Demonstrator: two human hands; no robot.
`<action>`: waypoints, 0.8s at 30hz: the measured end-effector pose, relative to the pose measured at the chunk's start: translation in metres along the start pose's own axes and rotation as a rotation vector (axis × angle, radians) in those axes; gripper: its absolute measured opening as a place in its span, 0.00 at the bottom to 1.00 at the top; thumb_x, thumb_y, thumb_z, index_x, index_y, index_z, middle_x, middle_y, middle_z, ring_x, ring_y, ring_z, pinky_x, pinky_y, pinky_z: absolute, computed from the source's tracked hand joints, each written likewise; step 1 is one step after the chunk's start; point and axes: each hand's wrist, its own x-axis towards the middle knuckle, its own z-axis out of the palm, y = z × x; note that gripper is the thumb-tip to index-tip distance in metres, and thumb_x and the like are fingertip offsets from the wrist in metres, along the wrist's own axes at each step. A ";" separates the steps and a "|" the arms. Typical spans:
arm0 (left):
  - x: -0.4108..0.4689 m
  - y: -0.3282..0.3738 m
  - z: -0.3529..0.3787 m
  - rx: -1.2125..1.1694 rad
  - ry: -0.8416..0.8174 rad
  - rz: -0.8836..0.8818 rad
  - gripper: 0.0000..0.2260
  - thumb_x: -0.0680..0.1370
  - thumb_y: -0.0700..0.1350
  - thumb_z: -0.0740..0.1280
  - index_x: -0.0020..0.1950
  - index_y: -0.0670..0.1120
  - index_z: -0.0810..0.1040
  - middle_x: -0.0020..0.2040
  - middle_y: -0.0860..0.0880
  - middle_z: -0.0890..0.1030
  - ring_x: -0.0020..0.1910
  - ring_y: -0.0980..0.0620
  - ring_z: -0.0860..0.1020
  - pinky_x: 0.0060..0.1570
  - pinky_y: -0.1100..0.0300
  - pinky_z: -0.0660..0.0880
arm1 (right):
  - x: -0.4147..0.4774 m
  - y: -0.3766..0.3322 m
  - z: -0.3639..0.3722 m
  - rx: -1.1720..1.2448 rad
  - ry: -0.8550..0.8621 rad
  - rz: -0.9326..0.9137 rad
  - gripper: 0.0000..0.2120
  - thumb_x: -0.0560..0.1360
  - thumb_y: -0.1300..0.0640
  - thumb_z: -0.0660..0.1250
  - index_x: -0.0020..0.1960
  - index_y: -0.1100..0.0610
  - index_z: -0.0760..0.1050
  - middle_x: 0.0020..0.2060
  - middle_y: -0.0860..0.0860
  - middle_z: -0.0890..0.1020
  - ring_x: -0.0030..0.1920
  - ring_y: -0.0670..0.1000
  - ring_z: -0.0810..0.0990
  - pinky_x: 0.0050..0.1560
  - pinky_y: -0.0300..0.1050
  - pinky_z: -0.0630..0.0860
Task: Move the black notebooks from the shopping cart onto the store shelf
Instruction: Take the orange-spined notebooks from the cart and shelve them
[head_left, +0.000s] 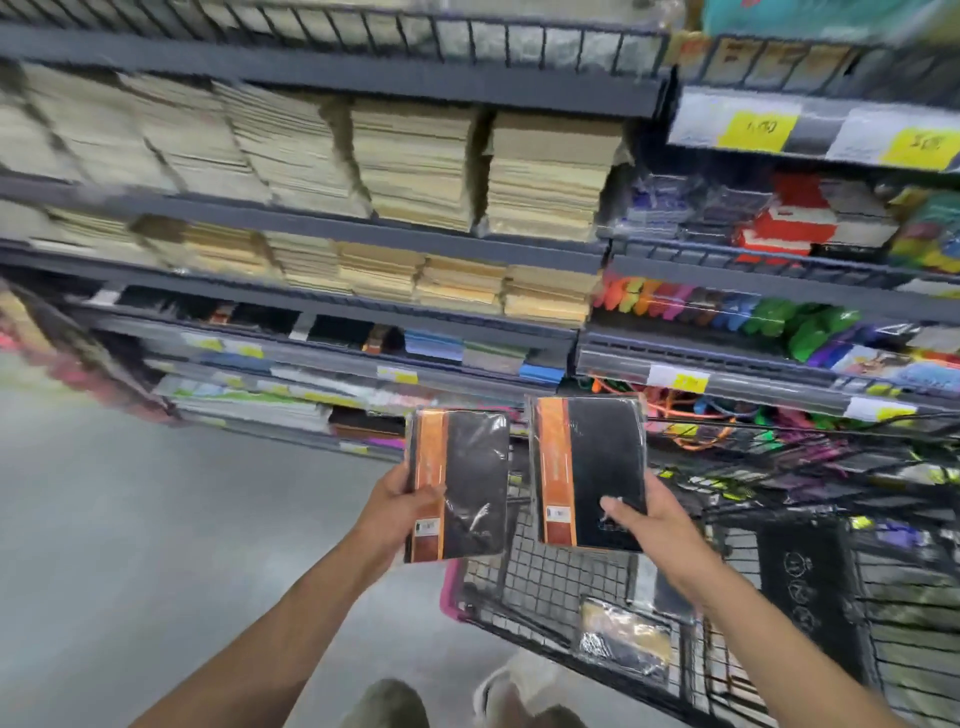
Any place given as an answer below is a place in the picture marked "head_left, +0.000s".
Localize person's right hand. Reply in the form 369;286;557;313
599;470;721;594

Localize person's left hand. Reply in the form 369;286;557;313
352;461;448;579

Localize black wire shopping cart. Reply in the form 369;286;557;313
440;419;960;728

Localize black notebook orange band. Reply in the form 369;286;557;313
403;407;511;565
577;596;673;684
527;393;650;555

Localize row of black shelved notebooks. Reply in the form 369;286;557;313
86;284;399;358

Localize grey metal store shelving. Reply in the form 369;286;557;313
0;0;960;466

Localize person's left forearm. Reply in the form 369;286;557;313
127;539;391;728

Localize person's right forearm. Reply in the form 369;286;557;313
674;558;913;728

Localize person's grey shorts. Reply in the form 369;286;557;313
361;678;430;728

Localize person's white shoe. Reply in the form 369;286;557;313
476;650;560;721

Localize person's right leg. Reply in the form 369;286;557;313
494;701;588;728

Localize stack of dark coloured paper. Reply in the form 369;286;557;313
329;416;406;444

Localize stack of green white workbooks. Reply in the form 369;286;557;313
153;374;335;436

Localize stack of green grey exercise books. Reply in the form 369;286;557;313
461;341;530;376

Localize assorted stationery goods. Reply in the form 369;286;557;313
599;0;960;526

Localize stacks of beige exercise books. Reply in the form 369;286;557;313
0;59;631;331

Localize hanging colourful packets display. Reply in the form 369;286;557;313
0;277;174;425

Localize row of yellow price labels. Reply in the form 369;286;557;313
179;112;960;459

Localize bundle of orange jump ropes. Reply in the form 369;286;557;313
592;378;740;451

